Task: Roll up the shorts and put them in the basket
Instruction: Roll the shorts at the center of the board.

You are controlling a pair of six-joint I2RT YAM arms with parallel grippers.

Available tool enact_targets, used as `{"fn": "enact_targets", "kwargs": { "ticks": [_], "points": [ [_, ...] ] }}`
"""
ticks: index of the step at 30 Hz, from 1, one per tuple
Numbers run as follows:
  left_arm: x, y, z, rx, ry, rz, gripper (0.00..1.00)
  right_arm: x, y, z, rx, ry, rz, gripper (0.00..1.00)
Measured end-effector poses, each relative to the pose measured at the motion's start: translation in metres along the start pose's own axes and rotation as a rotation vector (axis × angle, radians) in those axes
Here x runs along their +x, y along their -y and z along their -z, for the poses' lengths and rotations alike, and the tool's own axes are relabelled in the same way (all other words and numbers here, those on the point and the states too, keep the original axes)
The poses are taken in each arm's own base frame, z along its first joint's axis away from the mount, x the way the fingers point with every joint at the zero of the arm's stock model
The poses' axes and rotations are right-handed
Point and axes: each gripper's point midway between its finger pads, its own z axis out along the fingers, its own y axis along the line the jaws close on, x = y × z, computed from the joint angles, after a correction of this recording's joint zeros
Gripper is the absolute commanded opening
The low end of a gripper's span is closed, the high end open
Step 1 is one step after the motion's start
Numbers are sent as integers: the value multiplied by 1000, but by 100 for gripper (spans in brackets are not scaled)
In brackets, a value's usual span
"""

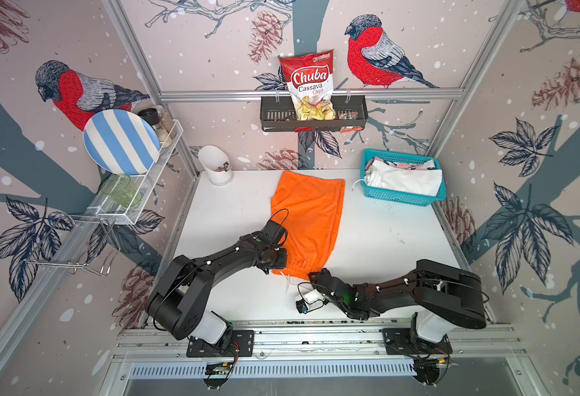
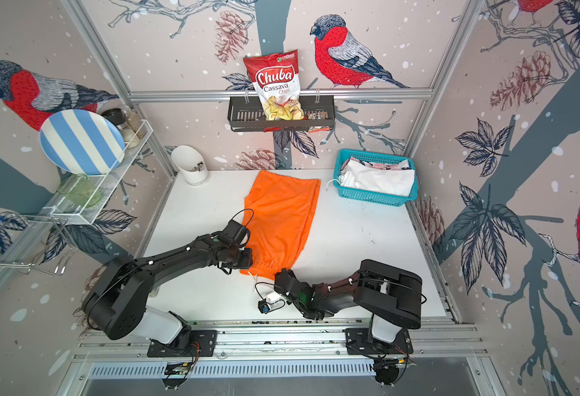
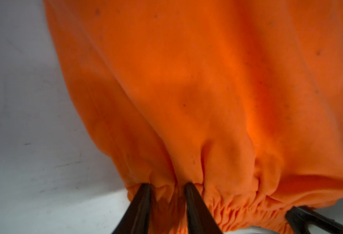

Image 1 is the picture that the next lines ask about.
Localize orange cloth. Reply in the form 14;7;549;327
271;171;346;281

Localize white cloth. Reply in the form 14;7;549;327
362;158;443;196

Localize pink shark print shorts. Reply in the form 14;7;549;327
382;160;437;171

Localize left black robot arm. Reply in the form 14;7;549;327
145;219;288;349

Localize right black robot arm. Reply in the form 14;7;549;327
309;259;487;344

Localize white patterned cup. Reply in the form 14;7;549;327
198;145;233;186

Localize teal plastic basket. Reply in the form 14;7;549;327
359;149;446;206

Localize green glass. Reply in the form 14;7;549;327
100;174;142;208

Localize dark lid spice jar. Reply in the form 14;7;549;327
137;107;173;149

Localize blue white striped plate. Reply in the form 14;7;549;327
83;109;161;176

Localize red Chuba chips bag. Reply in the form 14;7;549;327
280;50;336;121

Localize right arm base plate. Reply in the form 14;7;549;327
382;328;453;356

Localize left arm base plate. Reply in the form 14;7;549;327
186;328;255;358

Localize black wire wall basket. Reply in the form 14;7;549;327
260;96;368;133

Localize aluminium front rail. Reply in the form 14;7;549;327
111;319;527;363

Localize clear acrylic wall shelf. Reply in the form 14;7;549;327
83;120;184;225

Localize metal wire wall hooks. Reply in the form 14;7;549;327
24;214;120;277

